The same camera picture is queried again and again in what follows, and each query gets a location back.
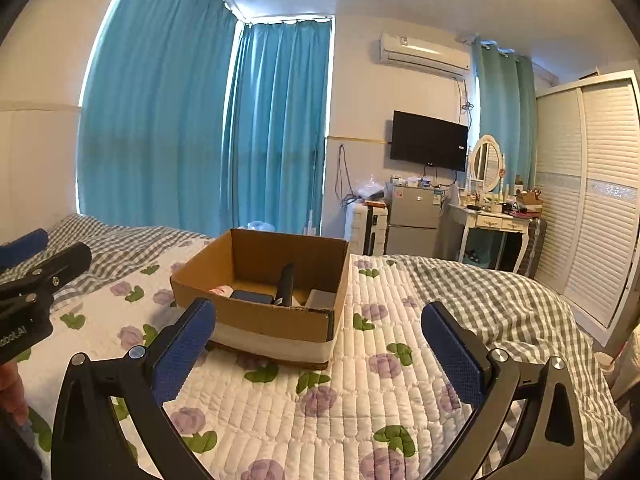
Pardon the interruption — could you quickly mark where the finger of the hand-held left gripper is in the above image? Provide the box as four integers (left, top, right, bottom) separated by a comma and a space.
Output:
0, 229, 49, 268
0, 242, 93, 313

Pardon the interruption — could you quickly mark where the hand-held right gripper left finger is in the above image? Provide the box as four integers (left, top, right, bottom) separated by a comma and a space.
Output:
50, 297, 217, 480

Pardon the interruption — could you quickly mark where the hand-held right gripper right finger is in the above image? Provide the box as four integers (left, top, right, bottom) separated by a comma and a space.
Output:
420, 301, 586, 480

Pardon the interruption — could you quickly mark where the black power bank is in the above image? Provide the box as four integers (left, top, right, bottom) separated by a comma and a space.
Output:
231, 289, 275, 305

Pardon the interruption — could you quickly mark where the black remote control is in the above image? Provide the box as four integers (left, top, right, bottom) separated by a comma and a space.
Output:
272, 263, 297, 307

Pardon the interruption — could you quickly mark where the square white plug charger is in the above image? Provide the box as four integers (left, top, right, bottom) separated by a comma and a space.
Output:
305, 288, 337, 309

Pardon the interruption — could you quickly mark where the person's left hand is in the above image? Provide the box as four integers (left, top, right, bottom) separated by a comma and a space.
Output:
0, 363, 30, 428

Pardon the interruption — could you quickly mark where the white dressing table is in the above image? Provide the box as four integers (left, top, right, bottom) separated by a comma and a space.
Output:
447, 202, 533, 273

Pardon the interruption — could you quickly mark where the silver mini fridge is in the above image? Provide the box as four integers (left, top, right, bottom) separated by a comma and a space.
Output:
385, 182, 443, 256

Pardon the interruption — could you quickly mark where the white suitcase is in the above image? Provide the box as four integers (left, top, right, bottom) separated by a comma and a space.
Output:
347, 202, 390, 256

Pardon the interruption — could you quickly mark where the wide teal curtain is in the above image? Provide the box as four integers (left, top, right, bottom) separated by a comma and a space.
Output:
75, 0, 246, 238

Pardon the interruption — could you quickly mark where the clear plastic bag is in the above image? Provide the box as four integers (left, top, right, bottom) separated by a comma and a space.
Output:
356, 176, 388, 201

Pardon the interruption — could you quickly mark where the white oval mirror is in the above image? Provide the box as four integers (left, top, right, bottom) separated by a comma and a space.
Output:
469, 134, 503, 196

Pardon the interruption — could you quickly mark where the white louvred wardrobe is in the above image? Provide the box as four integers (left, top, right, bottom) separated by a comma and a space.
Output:
532, 70, 640, 348

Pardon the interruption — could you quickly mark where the teal corner curtain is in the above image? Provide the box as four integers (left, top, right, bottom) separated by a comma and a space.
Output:
220, 17, 335, 236

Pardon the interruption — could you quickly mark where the narrow teal curtain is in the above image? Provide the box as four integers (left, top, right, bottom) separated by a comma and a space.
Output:
472, 37, 538, 193

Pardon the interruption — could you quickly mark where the white air conditioner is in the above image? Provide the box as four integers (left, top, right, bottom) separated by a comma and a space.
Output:
379, 32, 473, 78

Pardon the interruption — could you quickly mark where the hanging wall cable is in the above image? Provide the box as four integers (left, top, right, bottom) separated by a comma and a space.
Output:
335, 144, 358, 206

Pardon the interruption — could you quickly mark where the black wall television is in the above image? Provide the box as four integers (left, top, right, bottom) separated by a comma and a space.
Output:
390, 110, 469, 172

